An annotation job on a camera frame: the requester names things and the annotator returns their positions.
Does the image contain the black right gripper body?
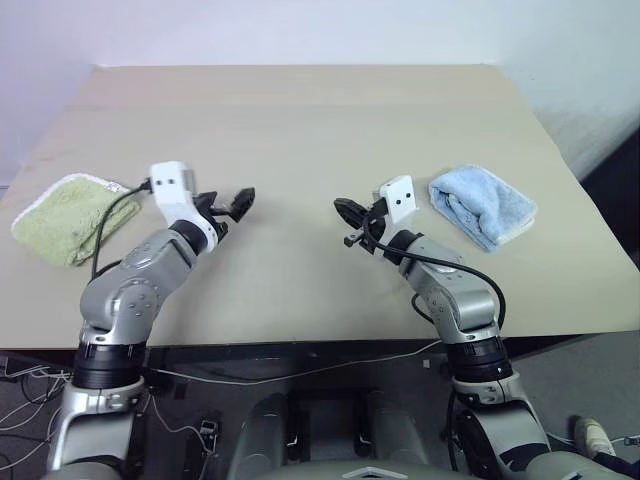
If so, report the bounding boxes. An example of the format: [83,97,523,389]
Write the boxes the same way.
[366,197,390,252]

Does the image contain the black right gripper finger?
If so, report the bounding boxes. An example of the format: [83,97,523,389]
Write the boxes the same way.
[342,230,377,249]
[333,197,373,228]

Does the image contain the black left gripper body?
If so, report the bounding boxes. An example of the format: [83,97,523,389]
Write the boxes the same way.
[192,190,237,237]

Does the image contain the green towel with white edge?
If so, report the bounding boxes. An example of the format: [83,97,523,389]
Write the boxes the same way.
[10,172,143,269]

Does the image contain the light blue folded towel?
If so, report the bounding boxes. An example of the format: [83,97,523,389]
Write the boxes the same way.
[428,163,539,253]

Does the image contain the dark grey rounded shape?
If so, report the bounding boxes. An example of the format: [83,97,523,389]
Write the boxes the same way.
[358,389,432,480]
[233,392,303,480]

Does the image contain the white shoe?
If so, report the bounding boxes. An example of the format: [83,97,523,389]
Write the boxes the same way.
[573,415,617,458]

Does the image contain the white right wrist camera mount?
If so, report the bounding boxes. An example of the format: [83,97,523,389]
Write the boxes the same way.
[377,175,419,225]

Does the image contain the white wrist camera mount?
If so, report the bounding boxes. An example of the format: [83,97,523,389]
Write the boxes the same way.
[377,175,419,225]
[149,160,222,252]

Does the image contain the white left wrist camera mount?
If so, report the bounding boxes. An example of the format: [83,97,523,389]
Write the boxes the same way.
[149,160,222,252]

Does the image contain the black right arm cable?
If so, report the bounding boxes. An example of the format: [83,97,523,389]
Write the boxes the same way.
[362,209,508,346]

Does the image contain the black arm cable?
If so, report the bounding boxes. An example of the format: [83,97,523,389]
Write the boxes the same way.
[362,209,508,346]
[89,179,155,279]

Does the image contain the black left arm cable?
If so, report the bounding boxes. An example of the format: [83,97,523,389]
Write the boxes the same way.
[89,179,155,279]

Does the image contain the long white floor cable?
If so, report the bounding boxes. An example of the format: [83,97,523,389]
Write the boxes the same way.
[143,341,444,386]

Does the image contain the tangled white floor wires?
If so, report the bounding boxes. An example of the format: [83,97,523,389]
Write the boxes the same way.
[0,355,74,432]

